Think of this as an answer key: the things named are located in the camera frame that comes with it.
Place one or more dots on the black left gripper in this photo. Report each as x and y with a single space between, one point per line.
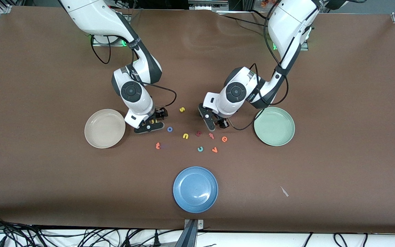
222 122

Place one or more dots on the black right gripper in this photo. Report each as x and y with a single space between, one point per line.
159 113

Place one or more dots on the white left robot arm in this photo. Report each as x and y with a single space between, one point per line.
286 20

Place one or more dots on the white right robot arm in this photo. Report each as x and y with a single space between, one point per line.
91 17

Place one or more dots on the pink letter f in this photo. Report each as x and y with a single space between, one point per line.
211 136

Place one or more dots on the dark red letter k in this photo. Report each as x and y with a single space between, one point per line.
198 133

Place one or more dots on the pale green plate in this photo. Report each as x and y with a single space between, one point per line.
276 127

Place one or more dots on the beige brown plate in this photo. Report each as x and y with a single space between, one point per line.
105 128

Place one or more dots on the blue plate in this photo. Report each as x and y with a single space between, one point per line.
195 189

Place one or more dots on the small grey paper scrap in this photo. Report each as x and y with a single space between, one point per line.
284 191

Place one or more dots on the grey power strip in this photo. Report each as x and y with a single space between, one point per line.
211 5

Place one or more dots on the black power plug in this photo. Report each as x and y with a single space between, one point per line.
156 240
128 242

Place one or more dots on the orange patterned object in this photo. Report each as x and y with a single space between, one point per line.
269 2

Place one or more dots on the brown table cover sheet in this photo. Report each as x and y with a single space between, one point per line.
46 178

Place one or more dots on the grey metal camera bracket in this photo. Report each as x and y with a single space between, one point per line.
192 228

